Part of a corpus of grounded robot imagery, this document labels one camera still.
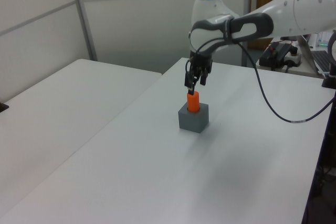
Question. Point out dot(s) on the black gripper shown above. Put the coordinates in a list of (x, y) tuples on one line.
[(200, 64)]

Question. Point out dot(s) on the orange cylinder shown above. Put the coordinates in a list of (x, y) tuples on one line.
[(193, 102)]

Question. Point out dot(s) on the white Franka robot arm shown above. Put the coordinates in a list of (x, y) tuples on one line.
[(302, 11)]

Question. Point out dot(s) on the grey block with round hole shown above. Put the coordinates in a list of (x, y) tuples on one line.
[(193, 123)]

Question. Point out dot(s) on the brown wooden cabinet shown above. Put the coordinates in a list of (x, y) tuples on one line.
[(260, 43)]

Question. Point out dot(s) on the black power supply box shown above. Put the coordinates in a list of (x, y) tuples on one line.
[(275, 52)]

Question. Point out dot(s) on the white power strip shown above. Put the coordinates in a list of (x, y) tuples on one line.
[(294, 58)]

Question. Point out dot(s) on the open silver laptop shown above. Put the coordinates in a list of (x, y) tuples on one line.
[(319, 60)]

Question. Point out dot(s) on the grey metal partition post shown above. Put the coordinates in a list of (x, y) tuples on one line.
[(84, 19)]

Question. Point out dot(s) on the black stand post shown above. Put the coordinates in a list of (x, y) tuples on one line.
[(331, 79)]

